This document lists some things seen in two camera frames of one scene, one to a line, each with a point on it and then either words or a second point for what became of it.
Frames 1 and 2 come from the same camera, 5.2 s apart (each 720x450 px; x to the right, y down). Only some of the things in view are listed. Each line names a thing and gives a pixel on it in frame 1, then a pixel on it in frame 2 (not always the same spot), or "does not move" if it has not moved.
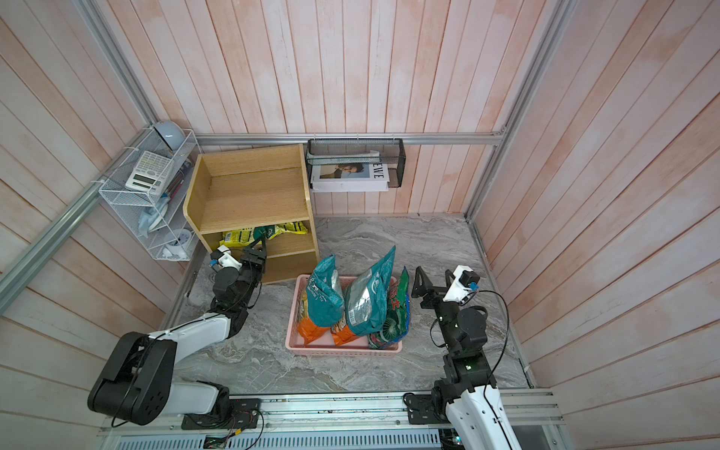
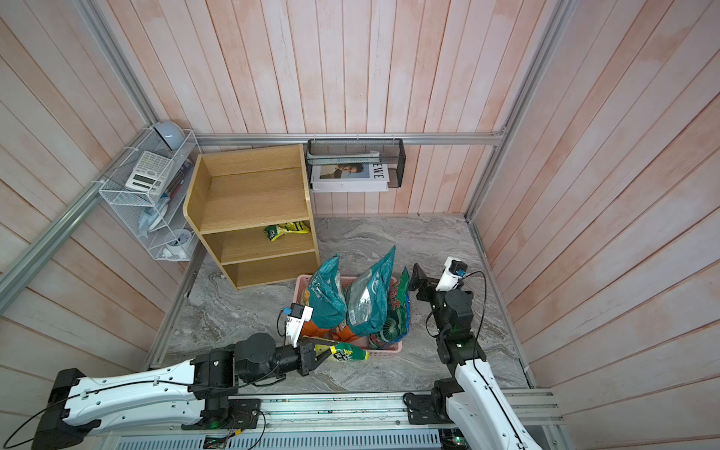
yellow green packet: x=276 y=231 does not move
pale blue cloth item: x=148 y=214 does not move
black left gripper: x=261 y=254 -> x=307 y=355
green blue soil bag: x=397 y=322 does not move
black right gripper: x=438 y=299 does not move
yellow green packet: x=237 y=237 -> x=342 y=352
